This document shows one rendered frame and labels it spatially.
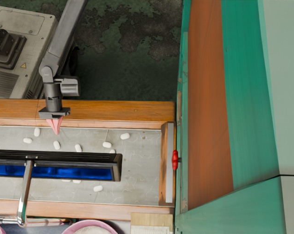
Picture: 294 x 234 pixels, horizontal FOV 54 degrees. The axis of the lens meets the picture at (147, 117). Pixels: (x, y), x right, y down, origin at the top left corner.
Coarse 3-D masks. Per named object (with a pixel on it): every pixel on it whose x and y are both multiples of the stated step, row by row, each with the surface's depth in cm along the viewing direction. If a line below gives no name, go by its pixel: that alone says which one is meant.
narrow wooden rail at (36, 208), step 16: (0, 208) 108; (16, 208) 108; (32, 208) 108; (48, 208) 107; (64, 208) 107; (80, 208) 106; (96, 208) 106; (112, 208) 106; (128, 208) 105; (144, 208) 105; (160, 208) 105
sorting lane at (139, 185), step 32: (0, 128) 122; (32, 128) 121; (64, 128) 120; (96, 128) 119; (128, 160) 114; (0, 192) 113; (32, 192) 112; (64, 192) 111; (96, 192) 110; (128, 192) 110
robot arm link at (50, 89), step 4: (44, 84) 102; (48, 84) 101; (52, 84) 101; (56, 84) 102; (60, 84) 102; (44, 88) 103; (48, 88) 102; (52, 88) 102; (56, 88) 102; (60, 88) 105; (48, 92) 102; (52, 92) 102; (56, 92) 103; (60, 92) 105; (48, 96) 103; (52, 96) 103; (56, 96) 103
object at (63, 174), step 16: (0, 160) 79; (16, 160) 78; (48, 160) 78; (64, 160) 77; (80, 160) 77; (96, 160) 77; (112, 160) 77; (0, 176) 83; (16, 176) 82; (32, 176) 82; (48, 176) 81; (64, 176) 81; (80, 176) 80; (96, 176) 80; (112, 176) 79
